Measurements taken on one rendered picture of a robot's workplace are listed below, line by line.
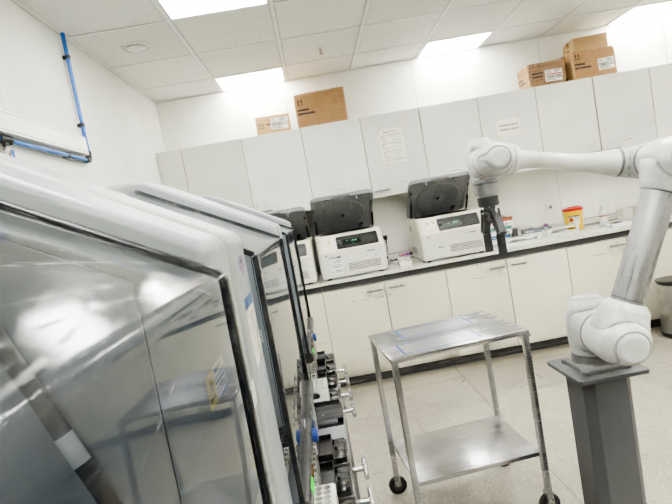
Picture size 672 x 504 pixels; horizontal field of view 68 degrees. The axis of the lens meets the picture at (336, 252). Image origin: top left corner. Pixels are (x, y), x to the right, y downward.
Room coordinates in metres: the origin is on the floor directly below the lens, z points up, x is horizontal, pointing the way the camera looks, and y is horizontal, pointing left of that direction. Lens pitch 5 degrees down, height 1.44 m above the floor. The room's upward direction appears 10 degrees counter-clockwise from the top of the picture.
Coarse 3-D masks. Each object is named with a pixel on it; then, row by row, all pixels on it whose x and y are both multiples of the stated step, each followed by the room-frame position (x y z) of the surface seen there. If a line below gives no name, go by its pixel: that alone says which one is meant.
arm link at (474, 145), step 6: (480, 138) 1.77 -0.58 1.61; (486, 138) 1.77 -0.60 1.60; (468, 144) 1.80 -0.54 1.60; (474, 144) 1.77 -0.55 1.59; (480, 144) 1.76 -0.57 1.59; (486, 144) 1.76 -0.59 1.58; (468, 150) 1.79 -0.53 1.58; (474, 150) 1.77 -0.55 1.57; (468, 156) 1.79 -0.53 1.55; (468, 162) 1.79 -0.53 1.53; (468, 168) 1.81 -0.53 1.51; (474, 174) 1.77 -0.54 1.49; (474, 180) 1.80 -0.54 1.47; (480, 180) 1.77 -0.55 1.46
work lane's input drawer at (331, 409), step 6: (330, 390) 1.73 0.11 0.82; (336, 390) 1.72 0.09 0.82; (330, 396) 1.67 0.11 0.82; (336, 396) 1.66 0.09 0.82; (318, 402) 1.64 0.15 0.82; (324, 402) 1.63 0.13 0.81; (330, 402) 1.63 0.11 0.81; (336, 402) 1.63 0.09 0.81; (318, 408) 1.62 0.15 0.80; (324, 408) 1.62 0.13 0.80; (330, 408) 1.62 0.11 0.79; (336, 408) 1.62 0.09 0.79; (342, 408) 1.68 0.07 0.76; (354, 408) 1.69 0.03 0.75; (318, 414) 1.62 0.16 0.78; (324, 414) 1.62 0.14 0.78; (330, 414) 1.62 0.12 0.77; (336, 414) 1.62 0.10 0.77; (342, 414) 1.62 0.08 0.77; (354, 414) 1.64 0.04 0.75; (318, 420) 1.62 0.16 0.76; (324, 420) 1.62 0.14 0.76
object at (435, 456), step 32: (448, 320) 2.39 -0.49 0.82; (480, 320) 2.29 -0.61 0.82; (384, 352) 2.06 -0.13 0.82; (416, 352) 1.98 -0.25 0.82; (384, 416) 2.36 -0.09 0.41; (416, 448) 2.25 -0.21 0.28; (448, 448) 2.19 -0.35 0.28; (480, 448) 2.14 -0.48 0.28; (512, 448) 2.10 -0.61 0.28; (544, 448) 2.02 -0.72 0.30; (416, 480) 1.94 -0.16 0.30; (544, 480) 2.02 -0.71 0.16
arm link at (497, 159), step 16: (496, 144) 1.59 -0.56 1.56; (512, 144) 1.64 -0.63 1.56; (480, 160) 1.63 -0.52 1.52; (496, 160) 1.57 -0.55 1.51; (512, 160) 1.58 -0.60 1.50; (528, 160) 1.63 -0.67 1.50; (544, 160) 1.64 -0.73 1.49; (560, 160) 1.68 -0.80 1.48; (576, 160) 1.73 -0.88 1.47; (592, 160) 1.75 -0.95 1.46; (608, 160) 1.74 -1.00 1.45; (496, 176) 1.66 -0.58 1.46
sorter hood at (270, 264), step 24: (120, 192) 1.12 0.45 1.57; (144, 192) 1.34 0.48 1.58; (192, 216) 1.10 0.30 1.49; (216, 216) 1.34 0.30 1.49; (264, 240) 1.08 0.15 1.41; (264, 264) 0.86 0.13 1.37; (264, 288) 0.76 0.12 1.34; (288, 288) 1.29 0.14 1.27; (264, 312) 0.75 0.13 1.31; (288, 312) 1.15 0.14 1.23; (288, 336) 1.04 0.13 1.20; (288, 360) 0.95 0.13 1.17; (288, 384) 0.87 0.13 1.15; (312, 384) 1.34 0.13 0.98; (288, 408) 0.81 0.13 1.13; (312, 408) 1.17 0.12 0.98; (288, 432) 0.75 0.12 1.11; (312, 456) 0.94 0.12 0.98; (288, 480) 0.83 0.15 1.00
